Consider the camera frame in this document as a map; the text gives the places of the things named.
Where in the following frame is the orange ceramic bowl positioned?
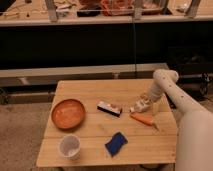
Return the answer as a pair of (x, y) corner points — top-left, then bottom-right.
(51, 99), (86, 130)

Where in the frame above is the orange toy carrot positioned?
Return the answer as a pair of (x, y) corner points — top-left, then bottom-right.
(130, 113), (157, 128)

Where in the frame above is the white plastic bottle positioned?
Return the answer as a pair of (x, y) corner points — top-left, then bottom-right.
(130, 94), (151, 113)

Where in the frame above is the cluttered background shelf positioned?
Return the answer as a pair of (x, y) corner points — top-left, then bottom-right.
(0, 0), (213, 27)

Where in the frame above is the white plastic cup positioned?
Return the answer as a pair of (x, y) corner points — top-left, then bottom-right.
(58, 134), (80, 160)

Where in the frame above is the black white board eraser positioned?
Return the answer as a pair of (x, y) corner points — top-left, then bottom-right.
(97, 101), (122, 117)

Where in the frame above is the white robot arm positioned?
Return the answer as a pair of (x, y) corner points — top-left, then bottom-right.
(148, 69), (213, 171)

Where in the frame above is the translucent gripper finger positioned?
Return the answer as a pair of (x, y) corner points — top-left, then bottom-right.
(152, 100), (160, 116)

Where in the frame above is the grey metal bench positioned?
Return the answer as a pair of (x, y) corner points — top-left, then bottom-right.
(0, 63), (168, 104)

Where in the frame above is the wooden folding table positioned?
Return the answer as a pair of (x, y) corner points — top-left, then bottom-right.
(37, 79), (177, 167)

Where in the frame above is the blue sponge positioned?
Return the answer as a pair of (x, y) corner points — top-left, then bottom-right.
(105, 132), (128, 156)

